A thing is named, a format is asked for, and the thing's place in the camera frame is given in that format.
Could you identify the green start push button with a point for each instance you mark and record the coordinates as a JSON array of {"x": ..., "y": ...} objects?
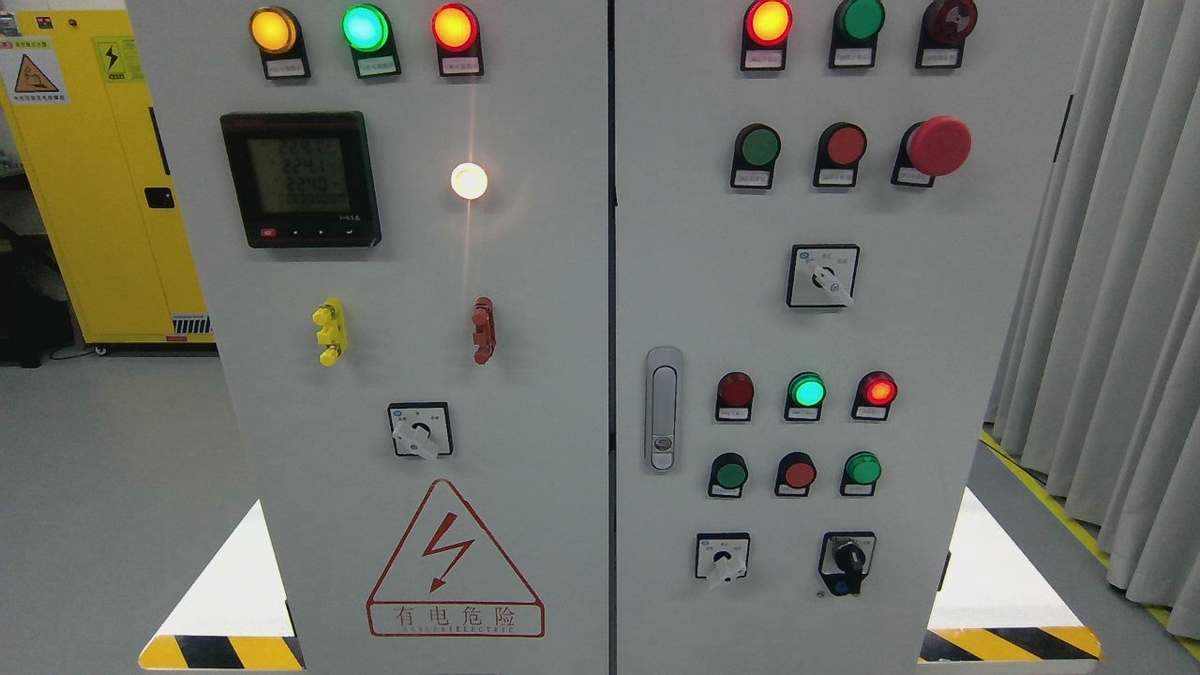
[{"x": 727, "y": 476}]

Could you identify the red push button lower row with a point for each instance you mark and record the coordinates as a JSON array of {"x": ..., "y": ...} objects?
[{"x": 796, "y": 473}]

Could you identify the red push button row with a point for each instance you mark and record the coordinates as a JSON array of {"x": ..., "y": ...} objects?
[
  {"x": 796, "y": 473},
  {"x": 839, "y": 150}
]

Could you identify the green push button upper row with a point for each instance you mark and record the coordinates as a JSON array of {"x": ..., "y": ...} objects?
[{"x": 755, "y": 151}]

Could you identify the green push button lower right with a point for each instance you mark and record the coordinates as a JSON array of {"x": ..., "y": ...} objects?
[{"x": 861, "y": 473}]

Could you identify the red push button upper row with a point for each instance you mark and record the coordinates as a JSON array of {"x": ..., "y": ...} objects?
[{"x": 839, "y": 150}]

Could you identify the red mushroom emergency stop button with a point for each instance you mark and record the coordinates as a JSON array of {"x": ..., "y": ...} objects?
[{"x": 935, "y": 147}]

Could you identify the red terminal connector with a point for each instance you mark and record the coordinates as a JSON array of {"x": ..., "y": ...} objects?
[{"x": 484, "y": 337}]

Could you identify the red indicator light lower left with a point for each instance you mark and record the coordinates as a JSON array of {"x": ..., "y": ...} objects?
[{"x": 734, "y": 396}]

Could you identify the red indicator light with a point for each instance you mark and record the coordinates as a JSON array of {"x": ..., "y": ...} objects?
[
  {"x": 457, "y": 35},
  {"x": 874, "y": 396},
  {"x": 765, "y": 30},
  {"x": 734, "y": 396}
]

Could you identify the white lit indicator light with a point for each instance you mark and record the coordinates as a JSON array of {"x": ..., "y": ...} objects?
[{"x": 469, "y": 181}]

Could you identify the green indicator light lower middle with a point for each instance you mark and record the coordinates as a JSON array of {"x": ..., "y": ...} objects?
[{"x": 804, "y": 398}]

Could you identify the green indicator light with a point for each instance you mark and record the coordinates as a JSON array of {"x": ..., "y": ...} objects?
[
  {"x": 804, "y": 398},
  {"x": 370, "y": 38},
  {"x": 854, "y": 35}
]

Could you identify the left cabinet door panel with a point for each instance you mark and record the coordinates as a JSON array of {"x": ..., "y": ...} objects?
[{"x": 530, "y": 426}]

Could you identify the cabinet door panel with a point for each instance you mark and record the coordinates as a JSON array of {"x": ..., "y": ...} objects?
[
  {"x": 530, "y": 426},
  {"x": 703, "y": 267}
]

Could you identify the right cabinet door panel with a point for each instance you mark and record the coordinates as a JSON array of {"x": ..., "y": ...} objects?
[{"x": 703, "y": 267}]

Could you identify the yellow terminal connector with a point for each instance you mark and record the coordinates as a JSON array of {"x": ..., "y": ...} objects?
[{"x": 331, "y": 333}]

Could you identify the red indicator light lower right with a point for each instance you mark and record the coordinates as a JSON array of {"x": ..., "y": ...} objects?
[{"x": 874, "y": 396}]

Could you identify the red electric hazard warning sticker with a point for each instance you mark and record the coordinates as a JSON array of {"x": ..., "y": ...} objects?
[{"x": 449, "y": 577}]

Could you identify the black digital power meter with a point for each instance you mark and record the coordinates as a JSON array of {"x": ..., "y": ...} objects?
[{"x": 303, "y": 179}]

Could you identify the red indicator light top left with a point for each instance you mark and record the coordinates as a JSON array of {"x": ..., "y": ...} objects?
[{"x": 457, "y": 35}]

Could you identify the red indicator light top right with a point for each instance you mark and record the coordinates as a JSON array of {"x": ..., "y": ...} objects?
[{"x": 765, "y": 30}]

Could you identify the green indicator light top left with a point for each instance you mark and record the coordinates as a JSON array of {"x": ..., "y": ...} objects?
[{"x": 370, "y": 38}]

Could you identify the green indicator light top right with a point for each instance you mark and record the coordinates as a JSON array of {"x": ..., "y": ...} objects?
[{"x": 854, "y": 35}]

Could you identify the yellow indicator light top left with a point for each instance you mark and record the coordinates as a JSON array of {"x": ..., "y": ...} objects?
[{"x": 280, "y": 42}]

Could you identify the dark red buzzer light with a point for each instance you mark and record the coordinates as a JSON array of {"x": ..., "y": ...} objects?
[{"x": 945, "y": 25}]

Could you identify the grey curtain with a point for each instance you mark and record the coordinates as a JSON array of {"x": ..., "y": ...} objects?
[{"x": 1098, "y": 388}]

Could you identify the yellow safety storage cabinet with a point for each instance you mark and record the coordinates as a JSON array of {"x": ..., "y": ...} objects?
[{"x": 76, "y": 96}]

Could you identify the silver cabinet door handle lock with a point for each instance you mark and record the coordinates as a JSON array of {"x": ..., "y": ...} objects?
[{"x": 661, "y": 389}]

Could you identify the left door rotary selector switch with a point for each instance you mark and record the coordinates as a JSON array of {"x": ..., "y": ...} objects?
[{"x": 421, "y": 429}]

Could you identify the upper right rotary selector switch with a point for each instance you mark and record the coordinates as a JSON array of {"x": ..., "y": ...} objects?
[{"x": 822, "y": 276}]

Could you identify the lower rotary selector switch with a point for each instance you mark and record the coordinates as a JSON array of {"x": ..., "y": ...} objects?
[{"x": 721, "y": 557}]

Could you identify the black key switch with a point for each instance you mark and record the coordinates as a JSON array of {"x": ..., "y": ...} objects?
[{"x": 845, "y": 561}]

